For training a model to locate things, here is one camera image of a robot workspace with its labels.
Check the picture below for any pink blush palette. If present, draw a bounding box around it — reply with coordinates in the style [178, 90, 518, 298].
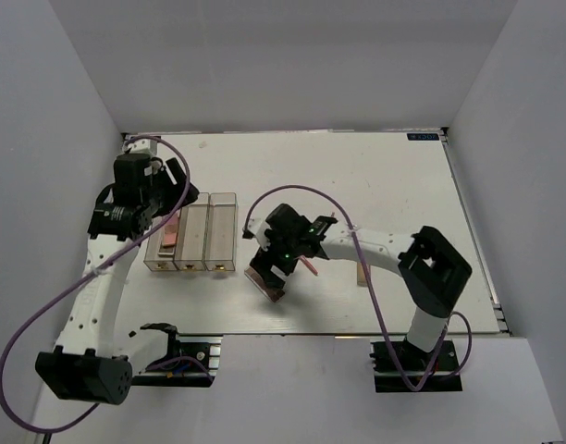
[161, 216, 179, 248]

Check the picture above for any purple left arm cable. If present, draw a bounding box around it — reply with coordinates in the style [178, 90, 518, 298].
[0, 134, 215, 435]

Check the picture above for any right clear organizer bin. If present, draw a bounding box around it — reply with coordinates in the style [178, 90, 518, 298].
[203, 192, 238, 272]

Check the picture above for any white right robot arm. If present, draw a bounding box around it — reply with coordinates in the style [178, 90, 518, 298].
[243, 203, 472, 369]

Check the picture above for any mauve eyeshadow palette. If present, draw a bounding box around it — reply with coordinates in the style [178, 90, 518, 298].
[244, 266, 285, 303]

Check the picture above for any tall foundation bottle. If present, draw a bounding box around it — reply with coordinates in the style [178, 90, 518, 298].
[356, 264, 367, 287]

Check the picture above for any middle clear organizer bin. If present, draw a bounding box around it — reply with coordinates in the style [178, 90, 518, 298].
[174, 192, 209, 272]

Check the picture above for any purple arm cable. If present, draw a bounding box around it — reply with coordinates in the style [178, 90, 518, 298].
[0, 134, 215, 435]
[244, 184, 472, 392]

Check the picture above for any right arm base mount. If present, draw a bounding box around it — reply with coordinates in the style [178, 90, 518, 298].
[370, 340, 463, 393]

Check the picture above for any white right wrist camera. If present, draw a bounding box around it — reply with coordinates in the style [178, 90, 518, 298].
[242, 217, 270, 251]

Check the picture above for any brown eyeshadow palette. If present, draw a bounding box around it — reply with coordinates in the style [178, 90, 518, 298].
[158, 247, 175, 256]

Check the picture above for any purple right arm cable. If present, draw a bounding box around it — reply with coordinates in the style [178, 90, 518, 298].
[244, 184, 472, 392]

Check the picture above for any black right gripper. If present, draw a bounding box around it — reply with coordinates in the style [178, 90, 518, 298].
[251, 228, 302, 290]

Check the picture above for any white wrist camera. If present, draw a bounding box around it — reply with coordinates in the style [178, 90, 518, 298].
[121, 139, 158, 157]
[242, 217, 270, 251]

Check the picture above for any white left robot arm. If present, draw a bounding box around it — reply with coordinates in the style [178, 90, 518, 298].
[35, 153, 199, 405]

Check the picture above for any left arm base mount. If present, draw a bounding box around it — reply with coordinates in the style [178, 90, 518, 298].
[132, 336, 222, 389]

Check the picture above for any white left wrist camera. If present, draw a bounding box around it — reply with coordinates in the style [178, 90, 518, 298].
[121, 139, 158, 157]

